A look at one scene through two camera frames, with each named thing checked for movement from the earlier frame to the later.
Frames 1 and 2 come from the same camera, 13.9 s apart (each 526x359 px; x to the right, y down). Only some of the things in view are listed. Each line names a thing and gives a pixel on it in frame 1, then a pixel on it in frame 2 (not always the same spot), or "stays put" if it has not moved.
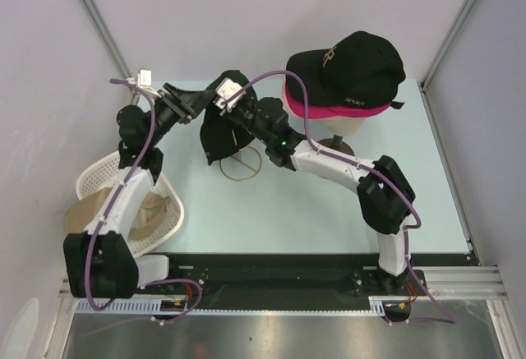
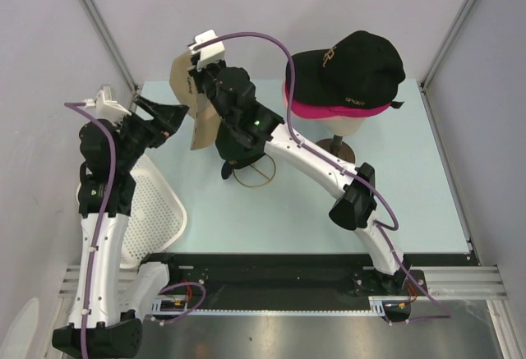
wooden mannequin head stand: x=340 y=127 stays put
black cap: x=362 y=70 stays put
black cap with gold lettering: x=220 y=135 to x=229 y=165
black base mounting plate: x=282 y=282 stays put
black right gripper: x=231 y=115 to x=198 y=75
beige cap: x=152 y=208 to x=206 y=125
